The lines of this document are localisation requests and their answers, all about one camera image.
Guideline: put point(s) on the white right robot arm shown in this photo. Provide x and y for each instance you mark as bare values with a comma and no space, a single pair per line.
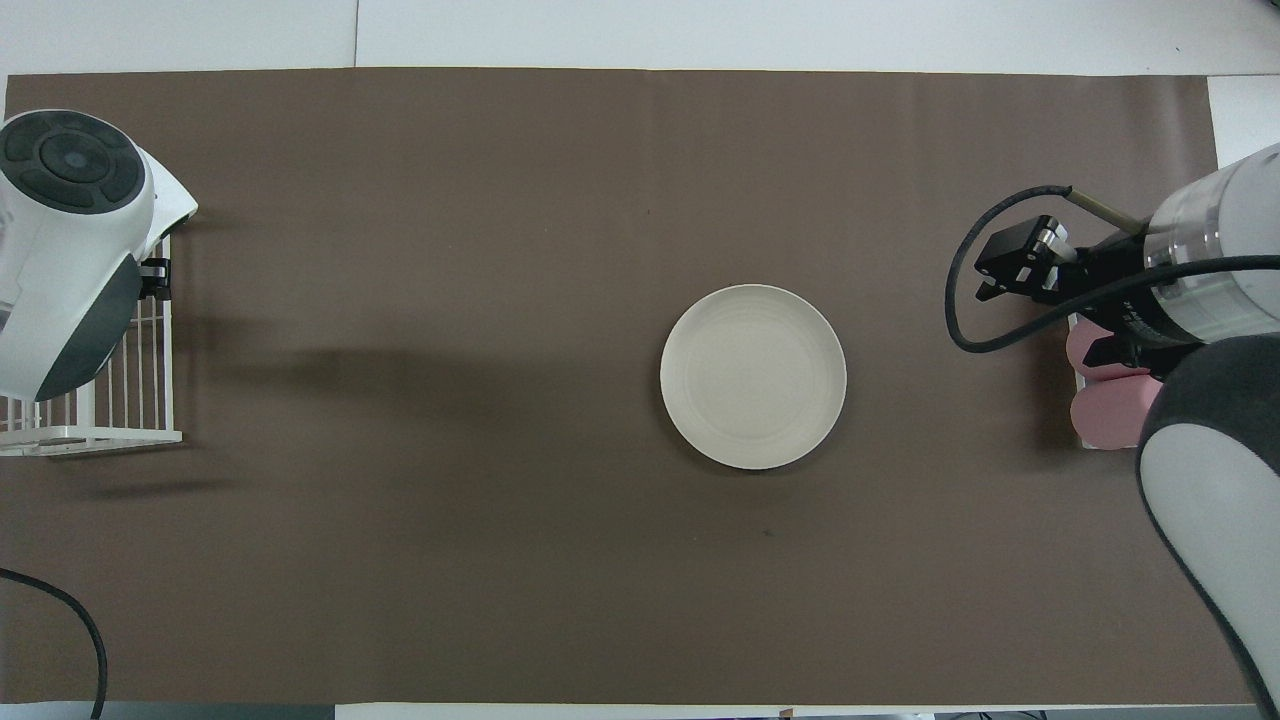
1215,500

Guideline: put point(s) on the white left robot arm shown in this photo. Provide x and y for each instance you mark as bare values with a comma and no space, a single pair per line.
60,270

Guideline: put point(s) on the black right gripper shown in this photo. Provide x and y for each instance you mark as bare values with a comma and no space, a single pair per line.
1130,290

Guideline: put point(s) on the round cream plate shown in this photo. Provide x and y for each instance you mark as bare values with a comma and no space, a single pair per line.
753,378

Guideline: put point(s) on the pink cup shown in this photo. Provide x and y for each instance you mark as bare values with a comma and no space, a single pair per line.
1080,350
1110,415

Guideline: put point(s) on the brown table mat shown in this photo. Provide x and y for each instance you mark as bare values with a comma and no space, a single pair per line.
450,250

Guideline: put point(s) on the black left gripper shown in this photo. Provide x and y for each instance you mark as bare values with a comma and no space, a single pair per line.
156,278

